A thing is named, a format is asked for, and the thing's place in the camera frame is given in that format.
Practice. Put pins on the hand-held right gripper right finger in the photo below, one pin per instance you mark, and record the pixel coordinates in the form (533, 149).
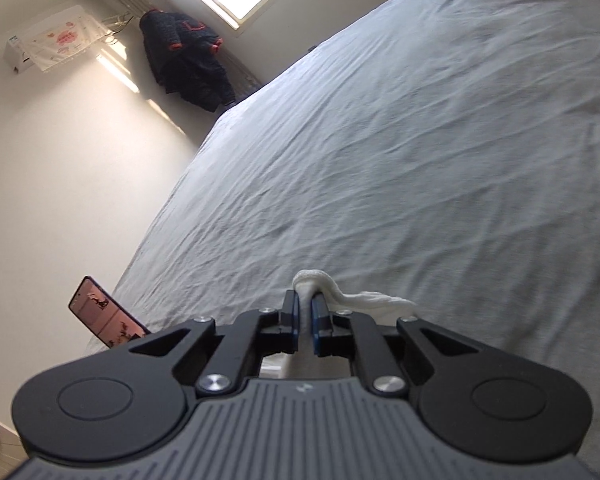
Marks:
(320, 320)

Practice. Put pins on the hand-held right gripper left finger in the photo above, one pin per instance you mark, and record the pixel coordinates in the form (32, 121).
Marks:
(292, 315)

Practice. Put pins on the smartphone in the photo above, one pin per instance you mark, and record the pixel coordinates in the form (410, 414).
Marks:
(105, 310)

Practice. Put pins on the grey bed sheet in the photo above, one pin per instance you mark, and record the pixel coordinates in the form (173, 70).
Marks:
(430, 135)

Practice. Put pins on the dark hanging jacket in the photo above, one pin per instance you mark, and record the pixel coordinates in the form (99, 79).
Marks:
(185, 60)

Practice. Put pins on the covered wall air conditioner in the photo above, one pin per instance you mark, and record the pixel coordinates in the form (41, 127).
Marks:
(55, 40)

